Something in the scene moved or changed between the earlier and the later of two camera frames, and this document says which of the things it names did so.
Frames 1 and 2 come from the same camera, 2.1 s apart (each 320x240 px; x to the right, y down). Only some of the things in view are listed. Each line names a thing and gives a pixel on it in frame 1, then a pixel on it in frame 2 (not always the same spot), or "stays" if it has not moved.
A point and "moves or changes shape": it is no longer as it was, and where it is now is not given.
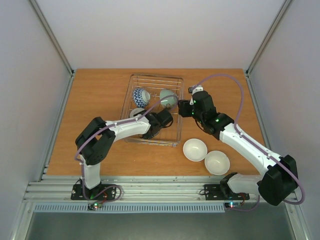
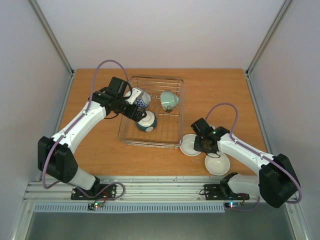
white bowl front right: [217, 162] stays
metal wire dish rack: [147, 94] stays
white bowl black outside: [136, 111] moves or changes shape
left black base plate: [101, 192] stays
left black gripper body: [148, 136] -> [130, 114]
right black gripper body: [185, 108] -> [198, 146]
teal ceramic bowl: [168, 99] stays
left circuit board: [92, 206] stays
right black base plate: [222, 192] stays
